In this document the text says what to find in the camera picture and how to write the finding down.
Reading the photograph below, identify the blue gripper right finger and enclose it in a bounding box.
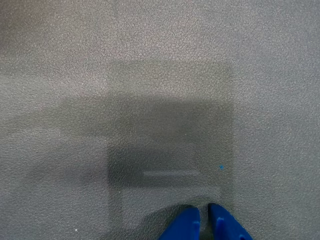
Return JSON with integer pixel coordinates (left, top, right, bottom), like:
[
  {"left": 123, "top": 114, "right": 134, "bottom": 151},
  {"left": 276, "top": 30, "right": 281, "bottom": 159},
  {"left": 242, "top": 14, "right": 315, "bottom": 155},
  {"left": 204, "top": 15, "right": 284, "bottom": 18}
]
[{"left": 207, "top": 202, "right": 254, "bottom": 240}]

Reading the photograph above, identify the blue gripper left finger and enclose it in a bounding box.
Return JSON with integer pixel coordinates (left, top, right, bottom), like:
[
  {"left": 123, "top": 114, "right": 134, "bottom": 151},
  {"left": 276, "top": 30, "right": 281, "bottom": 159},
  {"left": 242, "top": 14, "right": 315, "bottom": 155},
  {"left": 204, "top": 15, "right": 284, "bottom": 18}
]
[{"left": 157, "top": 204, "right": 201, "bottom": 240}]

